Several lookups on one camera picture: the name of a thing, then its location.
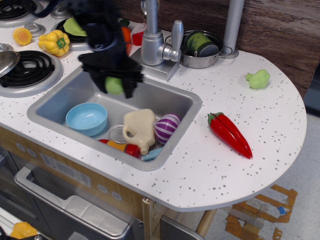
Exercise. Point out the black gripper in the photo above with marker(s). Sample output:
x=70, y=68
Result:
x=109, y=57

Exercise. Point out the green toy pear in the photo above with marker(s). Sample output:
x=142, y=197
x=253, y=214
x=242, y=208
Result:
x=113, y=85

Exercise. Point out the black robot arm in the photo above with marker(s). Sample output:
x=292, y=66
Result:
x=99, y=19

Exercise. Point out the light blue plastic bowl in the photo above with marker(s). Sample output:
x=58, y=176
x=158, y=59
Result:
x=87, y=118

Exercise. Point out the orange toy carrot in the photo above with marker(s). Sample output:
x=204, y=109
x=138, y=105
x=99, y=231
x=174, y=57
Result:
x=126, y=33

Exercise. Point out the cream toy milk jug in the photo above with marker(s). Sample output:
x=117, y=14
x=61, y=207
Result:
x=138, y=129

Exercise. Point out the silver toy faucet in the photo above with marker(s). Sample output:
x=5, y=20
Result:
x=157, y=58

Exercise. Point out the grey metal sink basin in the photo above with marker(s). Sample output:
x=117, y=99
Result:
x=77, y=88

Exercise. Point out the red white toy radish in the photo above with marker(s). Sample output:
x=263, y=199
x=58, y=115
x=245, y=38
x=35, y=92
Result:
x=136, y=34

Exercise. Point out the purple striped toy onion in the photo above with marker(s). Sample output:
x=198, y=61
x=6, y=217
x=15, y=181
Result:
x=165, y=127

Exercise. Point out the yellow toy bell pepper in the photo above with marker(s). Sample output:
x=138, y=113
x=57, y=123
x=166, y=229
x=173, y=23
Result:
x=55, y=43

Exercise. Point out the red orange toy bottle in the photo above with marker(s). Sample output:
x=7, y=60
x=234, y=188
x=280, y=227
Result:
x=128, y=148

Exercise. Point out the green plastic plate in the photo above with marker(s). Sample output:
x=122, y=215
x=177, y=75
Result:
x=72, y=27

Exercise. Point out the front left stove burner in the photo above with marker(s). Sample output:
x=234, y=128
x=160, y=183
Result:
x=34, y=73

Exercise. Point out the silver stove knob rear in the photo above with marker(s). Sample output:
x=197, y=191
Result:
x=60, y=13

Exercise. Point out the silver stove knob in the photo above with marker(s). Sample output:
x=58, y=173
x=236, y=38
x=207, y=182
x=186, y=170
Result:
x=60, y=13
x=36, y=29

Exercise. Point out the green toy can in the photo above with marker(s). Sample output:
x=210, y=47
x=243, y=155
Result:
x=200, y=45

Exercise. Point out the small steel pot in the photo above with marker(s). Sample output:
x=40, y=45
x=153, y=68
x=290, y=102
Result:
x=201, y=62

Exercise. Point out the yellow toy corn slice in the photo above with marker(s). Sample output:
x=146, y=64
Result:
x=22, y=36

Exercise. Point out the silver pot lid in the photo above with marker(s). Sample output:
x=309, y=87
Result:
x=8, y=59

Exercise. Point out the red toy chili pepper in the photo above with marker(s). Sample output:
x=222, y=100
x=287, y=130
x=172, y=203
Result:
x=227, y=131

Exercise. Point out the back left stove burner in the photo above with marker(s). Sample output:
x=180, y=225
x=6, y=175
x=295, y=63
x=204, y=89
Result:
x=14, y=14

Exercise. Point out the grey vertical pole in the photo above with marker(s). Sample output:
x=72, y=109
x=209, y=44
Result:
x=232, y=27

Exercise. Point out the light green toy broccoli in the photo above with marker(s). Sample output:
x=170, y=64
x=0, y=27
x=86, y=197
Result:
x=258, y=80

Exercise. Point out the yellow toy on floor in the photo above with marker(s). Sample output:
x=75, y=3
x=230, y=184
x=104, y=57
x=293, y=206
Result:
x=22, y=230

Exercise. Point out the silver oven door handle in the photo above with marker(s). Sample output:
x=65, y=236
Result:
x=73, y=218

